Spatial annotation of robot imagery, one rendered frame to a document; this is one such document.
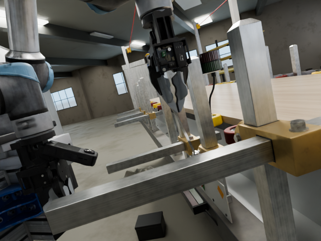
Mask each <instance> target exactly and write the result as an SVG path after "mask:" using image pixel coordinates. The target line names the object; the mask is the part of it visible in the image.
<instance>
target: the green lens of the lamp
mask: <svg viewBox="0 0 321 241"><path fill-rule="evenodd" d="M201 68H202V73H206V72H210V71H214V70H217V69H221V68H222V65H221V60H217V61H213V62H209V63H206V64H202V65H201Z"/></svg>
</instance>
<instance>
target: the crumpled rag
mask: <svg viewBox="0 0 321 241"><path fill-rule="evenodd" d="M150 169H153V167H151V166H149V167H148V168H147V169H145V168H140V169H136V171H135V172H132V171H131V170H129V171H128V170H127V171H126V173H125V176H124V177H127V176H131V175H134V174H138V173H141V172H144V171H147V170H150Z"/></svg>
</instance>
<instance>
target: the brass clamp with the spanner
mask: <svg viewBox="0 0 321 241"><path fill-rule="evenodd" d="M220 147H223V146H222V145H220V144H218V145H217V146H214V147H211V148H208V149H205V148H204V147H202V145H201V144H200V145H199V147H198V150H199V151H200V153H205V152H208V151H211V150H214V149H217V148H220Z"/></svg>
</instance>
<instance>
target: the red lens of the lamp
mask: <svg viewBox="0 0 321 241"><path fill-rule="evenodd" d="M196 57H198V58H199V59H200V64H202V63H205V62H209V61H212V60H216V59H220V55H219V50H215V51H211V52H207V53H204V54H201V55H198V56H196Z"/></svg>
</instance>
